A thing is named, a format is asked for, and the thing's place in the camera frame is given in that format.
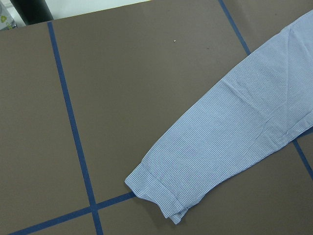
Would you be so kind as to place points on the light blue striped shirt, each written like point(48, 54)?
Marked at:
point(256, 109)

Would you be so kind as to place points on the clear patterned bottle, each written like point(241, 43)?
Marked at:
point(6, 20)

